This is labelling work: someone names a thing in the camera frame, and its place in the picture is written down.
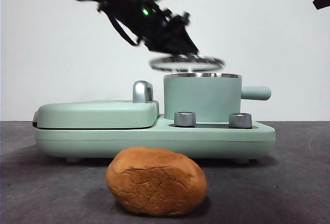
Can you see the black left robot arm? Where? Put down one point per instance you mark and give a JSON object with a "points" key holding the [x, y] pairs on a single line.
{"points": [[129, 0]]}

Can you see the mint green breakfast machine base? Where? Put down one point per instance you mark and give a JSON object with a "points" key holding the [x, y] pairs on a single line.
{"points": [[154, 141]]}

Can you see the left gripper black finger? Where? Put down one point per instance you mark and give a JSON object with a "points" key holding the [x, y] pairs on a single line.
{"points": [[178, 45]]}

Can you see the glass lid with green knob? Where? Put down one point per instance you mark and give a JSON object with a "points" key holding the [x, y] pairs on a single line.
{"points": [[206, 61]]}

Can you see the brown potato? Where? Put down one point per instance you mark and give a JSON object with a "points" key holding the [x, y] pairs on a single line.
{"points": [[157, 182]]}

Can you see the mint green steamer pot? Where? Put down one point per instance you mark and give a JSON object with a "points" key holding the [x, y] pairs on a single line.
{"points": [[201, 95]]}

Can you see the silver control knob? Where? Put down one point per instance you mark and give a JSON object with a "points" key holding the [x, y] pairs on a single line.
{"points": [[184, 119], [240, 120]]}

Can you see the mint green griddle cover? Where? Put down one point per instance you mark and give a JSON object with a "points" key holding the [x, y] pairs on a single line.
{"points": [[90, 113]]}

